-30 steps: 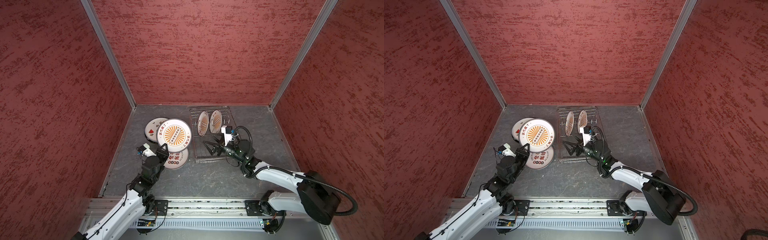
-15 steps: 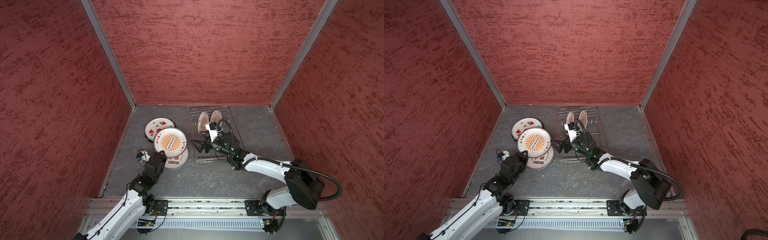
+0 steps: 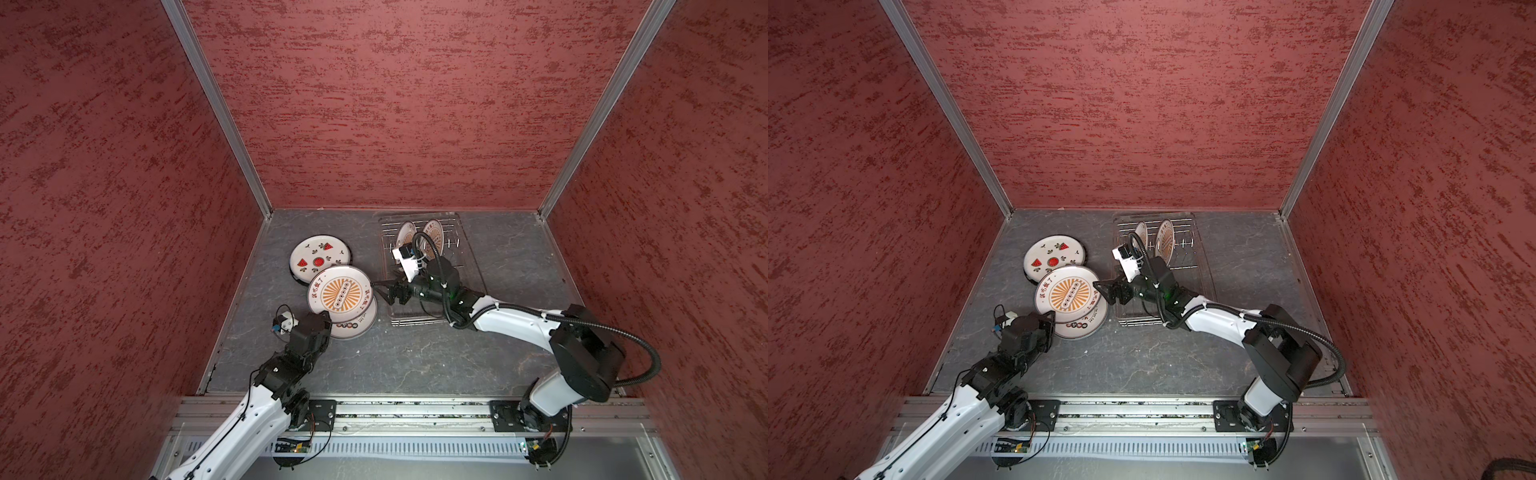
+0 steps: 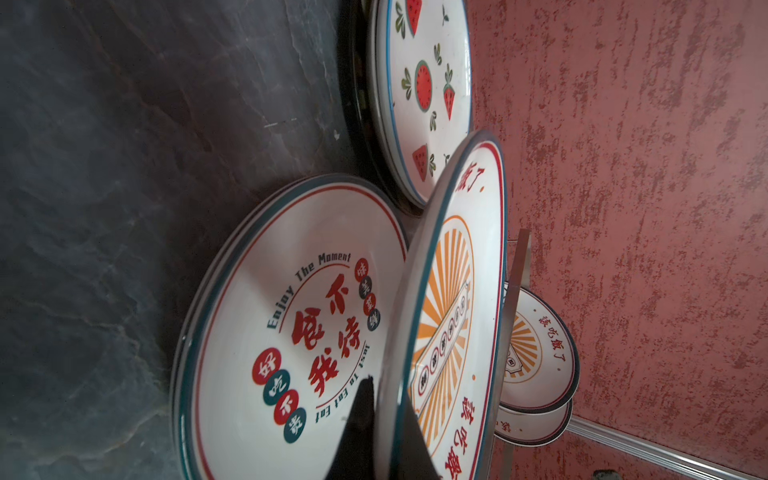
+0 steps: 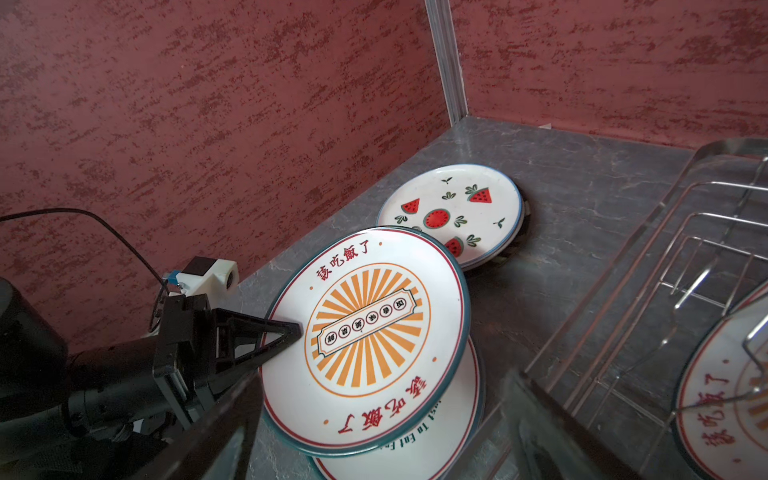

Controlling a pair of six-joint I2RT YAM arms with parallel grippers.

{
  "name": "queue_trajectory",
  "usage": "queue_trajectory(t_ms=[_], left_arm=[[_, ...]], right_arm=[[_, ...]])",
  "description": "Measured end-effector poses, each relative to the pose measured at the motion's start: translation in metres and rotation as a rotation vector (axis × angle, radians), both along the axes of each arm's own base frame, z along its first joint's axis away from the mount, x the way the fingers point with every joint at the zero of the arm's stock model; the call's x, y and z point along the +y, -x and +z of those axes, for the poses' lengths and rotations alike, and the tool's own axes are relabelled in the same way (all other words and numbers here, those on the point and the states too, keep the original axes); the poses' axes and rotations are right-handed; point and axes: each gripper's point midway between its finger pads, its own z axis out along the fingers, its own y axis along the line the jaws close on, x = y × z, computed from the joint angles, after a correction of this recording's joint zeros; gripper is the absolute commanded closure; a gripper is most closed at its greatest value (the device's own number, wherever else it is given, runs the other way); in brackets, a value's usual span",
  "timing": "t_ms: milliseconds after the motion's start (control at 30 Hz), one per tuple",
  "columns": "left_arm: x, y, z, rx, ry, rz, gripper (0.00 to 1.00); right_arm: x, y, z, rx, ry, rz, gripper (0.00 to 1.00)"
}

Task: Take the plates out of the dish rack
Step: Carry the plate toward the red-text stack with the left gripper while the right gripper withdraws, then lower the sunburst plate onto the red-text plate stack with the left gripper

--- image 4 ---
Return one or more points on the sunburst green rim plate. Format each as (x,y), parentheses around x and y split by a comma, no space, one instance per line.
(542,370)

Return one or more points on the metal wire dish rack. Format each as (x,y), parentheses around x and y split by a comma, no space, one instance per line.
(517,276)

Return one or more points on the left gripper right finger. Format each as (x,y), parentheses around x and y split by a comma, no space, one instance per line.
(414,461)

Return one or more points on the watermelon pattern plate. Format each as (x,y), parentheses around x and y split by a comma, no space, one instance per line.
(423,65)

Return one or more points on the white lined glass plate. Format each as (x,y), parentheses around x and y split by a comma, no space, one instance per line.
(375,108)

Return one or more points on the small sunburst plate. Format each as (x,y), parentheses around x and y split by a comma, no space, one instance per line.
(532,430)

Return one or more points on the left corner aluminium profile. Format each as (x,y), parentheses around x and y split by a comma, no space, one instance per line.
(668,458)

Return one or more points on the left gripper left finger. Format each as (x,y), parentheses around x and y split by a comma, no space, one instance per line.
(354,455)

